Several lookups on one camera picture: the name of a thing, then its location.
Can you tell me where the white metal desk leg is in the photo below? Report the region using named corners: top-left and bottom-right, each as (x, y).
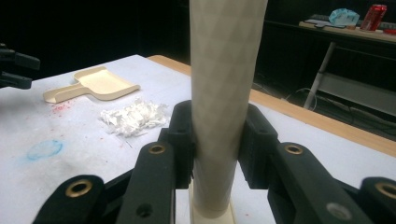
top-left (303, 41), bottom-right (338, 110)

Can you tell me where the white textured brush handle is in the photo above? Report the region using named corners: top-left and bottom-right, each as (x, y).
top-left (188, 0), bottom-right (269, 224)

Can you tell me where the cream plastic dustpan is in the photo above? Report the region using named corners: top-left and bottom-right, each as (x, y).
top-left (42, 65), bottom-right (141, 105)

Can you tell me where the blue crumpled bag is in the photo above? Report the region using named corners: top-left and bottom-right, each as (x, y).
top-left (328, 7), bottom-right (361, 28)

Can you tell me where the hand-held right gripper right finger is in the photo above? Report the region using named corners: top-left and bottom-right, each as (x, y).
top-left (237, 104), bottom-right (375, 224)

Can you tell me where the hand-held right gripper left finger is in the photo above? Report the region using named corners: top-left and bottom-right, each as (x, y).
top-left (116, 100), bottom-right (196, 224)

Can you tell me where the wooden desk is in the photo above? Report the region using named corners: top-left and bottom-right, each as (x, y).
top-left (298, 20), bottom-right (396, 45)

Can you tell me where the dark keyboard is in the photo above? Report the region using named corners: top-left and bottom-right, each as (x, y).
top-left (304, 13), bottom-right (334, 26)

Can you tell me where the grey desk crossbar panel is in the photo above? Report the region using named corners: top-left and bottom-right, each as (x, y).
top-left (317, 71), bottom-right (396, 118)

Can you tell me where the red drink can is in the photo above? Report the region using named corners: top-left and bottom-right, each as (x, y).
top-left (360, 4), bottom-right (389, 33)

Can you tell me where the pile of white paper shreds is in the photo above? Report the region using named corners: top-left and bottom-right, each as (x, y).
top-left (99, 98), bottom-right (171, 139)

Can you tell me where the white cable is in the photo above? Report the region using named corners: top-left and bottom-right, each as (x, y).
top-left (281, 87), bottom-right (319, 110)

